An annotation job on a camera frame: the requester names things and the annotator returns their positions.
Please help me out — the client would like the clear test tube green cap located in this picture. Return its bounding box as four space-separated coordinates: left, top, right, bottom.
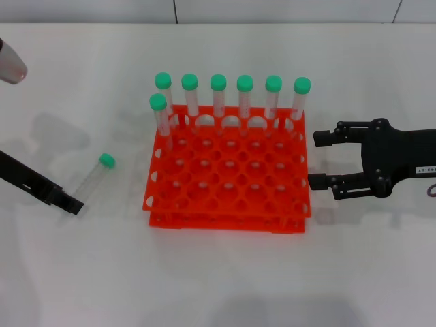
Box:
287 77 312 134
69 153 117 207
154 72 177 130
181 73 202 132
210 74 228 134
236 74 255 136
149 93 174 153
264 75 283 136

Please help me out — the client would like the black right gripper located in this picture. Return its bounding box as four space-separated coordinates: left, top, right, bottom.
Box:
307 117 436 202

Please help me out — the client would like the orange test tube rack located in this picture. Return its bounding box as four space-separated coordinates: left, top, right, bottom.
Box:
142 104 313 236

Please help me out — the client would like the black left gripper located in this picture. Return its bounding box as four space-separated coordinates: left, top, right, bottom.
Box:
0 149 85 217

